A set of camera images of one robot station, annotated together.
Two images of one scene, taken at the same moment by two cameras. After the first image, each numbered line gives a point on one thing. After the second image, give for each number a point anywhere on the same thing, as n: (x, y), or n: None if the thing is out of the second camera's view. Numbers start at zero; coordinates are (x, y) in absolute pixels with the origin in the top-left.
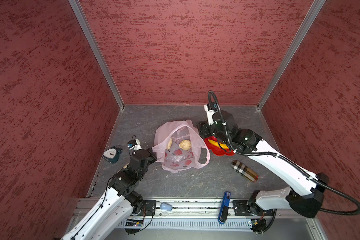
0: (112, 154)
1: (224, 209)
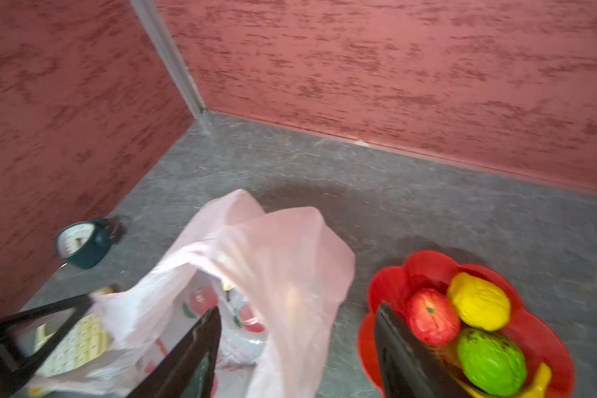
0: (84, 245)
1: None
